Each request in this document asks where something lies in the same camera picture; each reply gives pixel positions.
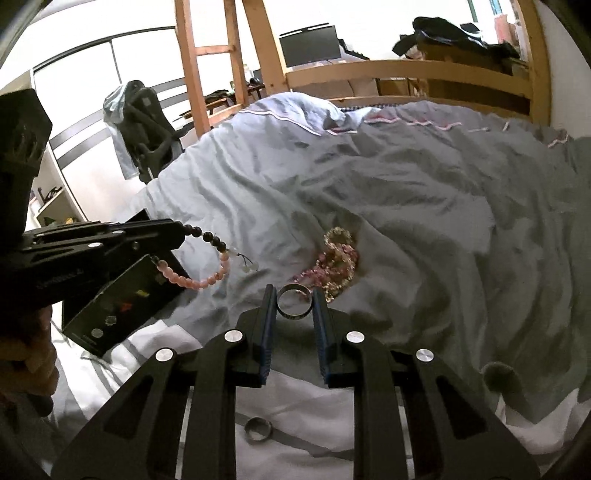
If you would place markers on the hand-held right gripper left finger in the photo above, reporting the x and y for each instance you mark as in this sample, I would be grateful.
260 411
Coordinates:
267 334

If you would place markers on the dark clothes pile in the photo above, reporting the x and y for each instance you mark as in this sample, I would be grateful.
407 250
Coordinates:
443 32

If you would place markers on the grey duvet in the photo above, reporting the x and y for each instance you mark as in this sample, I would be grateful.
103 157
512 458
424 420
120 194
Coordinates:
369 184

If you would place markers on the wooden desk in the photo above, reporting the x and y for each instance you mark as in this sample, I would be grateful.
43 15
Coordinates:
217 104

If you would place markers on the white wardrobe with black stripes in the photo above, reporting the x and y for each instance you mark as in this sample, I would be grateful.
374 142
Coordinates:
83 101

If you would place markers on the light blue cloth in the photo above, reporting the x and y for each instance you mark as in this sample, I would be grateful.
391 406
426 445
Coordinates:
115 110

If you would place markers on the white striped bed sheet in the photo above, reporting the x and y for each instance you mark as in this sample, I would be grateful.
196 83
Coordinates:
295 415

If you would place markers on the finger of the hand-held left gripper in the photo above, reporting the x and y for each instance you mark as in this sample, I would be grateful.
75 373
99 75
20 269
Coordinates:
115 232
87 261

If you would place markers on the black computer monitor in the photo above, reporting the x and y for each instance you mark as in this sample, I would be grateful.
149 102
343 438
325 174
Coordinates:
308 46

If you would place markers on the wooden ladder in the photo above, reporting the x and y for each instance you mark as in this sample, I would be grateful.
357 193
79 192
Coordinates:
196 83

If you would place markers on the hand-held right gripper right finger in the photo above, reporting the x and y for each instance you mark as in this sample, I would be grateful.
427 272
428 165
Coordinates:
322 334

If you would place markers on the black jewelry box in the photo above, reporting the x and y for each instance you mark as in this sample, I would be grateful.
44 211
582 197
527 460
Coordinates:
121 304

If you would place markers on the black office chair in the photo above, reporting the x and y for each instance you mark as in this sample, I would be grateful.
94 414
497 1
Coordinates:
152 124

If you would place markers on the wooden bed frame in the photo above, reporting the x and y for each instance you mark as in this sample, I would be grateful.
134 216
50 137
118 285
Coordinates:
415 71

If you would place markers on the person's left hand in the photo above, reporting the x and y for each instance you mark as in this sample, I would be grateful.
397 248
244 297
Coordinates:
28 355

